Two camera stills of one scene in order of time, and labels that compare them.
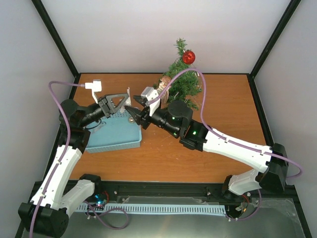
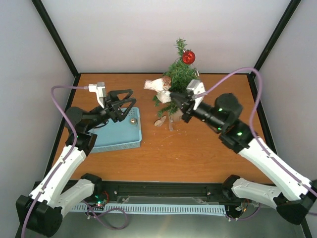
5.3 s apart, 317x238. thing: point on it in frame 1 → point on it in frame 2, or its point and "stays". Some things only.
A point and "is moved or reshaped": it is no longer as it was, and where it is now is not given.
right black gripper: [137, 115] → [187, 101]
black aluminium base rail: [184, 193] stays
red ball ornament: [188, 57] stays
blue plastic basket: [120, 131] stays
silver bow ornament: [128, 102] is moved or reshaped
